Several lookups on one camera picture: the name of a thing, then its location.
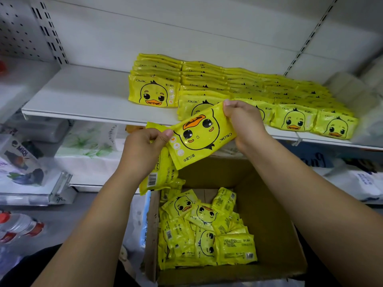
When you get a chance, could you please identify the person's left hand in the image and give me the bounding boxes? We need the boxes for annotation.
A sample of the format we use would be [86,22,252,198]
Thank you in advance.
[116,127,174,186]

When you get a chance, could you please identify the person's right hand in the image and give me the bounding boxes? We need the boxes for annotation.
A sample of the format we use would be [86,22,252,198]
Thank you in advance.
[223,100,270,154]

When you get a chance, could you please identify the white metal shelf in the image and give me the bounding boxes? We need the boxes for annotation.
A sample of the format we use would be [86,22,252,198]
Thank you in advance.
[21,0,383,195]

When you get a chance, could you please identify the brown cardboard box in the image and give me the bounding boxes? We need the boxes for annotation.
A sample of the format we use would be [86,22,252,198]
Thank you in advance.
[144,155,308,287]

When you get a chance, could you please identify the person's right forearm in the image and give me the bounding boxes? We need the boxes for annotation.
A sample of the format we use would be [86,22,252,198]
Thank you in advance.
[245,137,383,287]

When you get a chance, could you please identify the person's left forearm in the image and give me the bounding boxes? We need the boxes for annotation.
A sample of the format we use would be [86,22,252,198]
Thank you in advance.
[33,173,150,287]

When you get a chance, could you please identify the white blue plastic bag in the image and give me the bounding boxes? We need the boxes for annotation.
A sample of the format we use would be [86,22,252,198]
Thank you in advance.
[122,194,150,279]

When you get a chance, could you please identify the white pegboard shelf unit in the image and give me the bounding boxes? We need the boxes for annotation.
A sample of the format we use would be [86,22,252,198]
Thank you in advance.
[0,0,75,207]

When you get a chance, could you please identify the person's black trousers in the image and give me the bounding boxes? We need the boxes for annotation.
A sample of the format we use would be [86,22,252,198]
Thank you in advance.
[0,245,138,287]

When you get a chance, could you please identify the green white tissue pack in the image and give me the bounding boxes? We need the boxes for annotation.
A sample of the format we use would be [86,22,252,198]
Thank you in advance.
[55,121,126,186]

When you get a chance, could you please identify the MIQI boxes with fruit print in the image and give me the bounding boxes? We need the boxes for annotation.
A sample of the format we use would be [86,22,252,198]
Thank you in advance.
[0,134,49,189]

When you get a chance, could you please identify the blue white roll pack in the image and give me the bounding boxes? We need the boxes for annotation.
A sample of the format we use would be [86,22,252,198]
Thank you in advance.
[326,161,383,204]

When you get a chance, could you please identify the pack of red-capped bottles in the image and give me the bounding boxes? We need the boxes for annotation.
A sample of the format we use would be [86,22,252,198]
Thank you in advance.
[0,212,45,244]

